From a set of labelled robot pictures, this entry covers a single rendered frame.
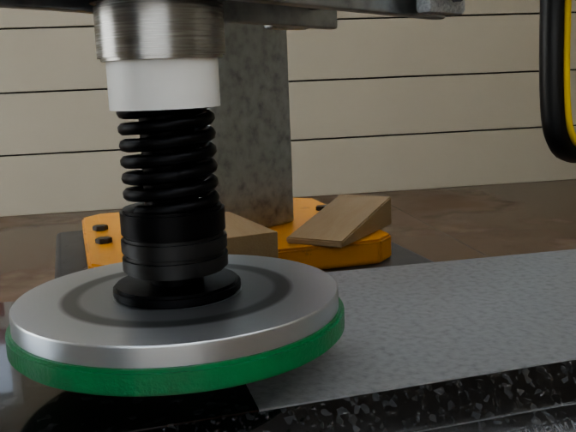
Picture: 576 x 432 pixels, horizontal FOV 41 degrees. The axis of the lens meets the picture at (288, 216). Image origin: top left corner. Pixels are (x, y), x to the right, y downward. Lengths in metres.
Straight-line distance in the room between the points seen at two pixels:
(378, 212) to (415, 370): 0.80
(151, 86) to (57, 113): 6.10
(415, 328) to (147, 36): 0.30
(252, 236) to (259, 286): 0.55
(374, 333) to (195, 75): 0.25
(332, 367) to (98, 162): 6.07
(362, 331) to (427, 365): 0.08
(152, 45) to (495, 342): 0.32
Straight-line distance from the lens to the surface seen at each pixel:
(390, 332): 0.60
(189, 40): 0.46
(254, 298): 0.49
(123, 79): 0.48
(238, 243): 1.06
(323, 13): 0.69
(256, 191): 1.34
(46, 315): 0.50
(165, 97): 0.47
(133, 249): 0.49
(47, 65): 6.56
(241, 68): 1.31
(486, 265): 0.80
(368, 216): 1.28
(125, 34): 0.47
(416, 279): 0.74
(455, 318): 0.63
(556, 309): 0.67
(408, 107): 6.86
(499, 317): 0.64
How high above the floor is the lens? 1.04
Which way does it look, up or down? 10 degrees down
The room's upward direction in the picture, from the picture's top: 2 degrees counter-clockwise
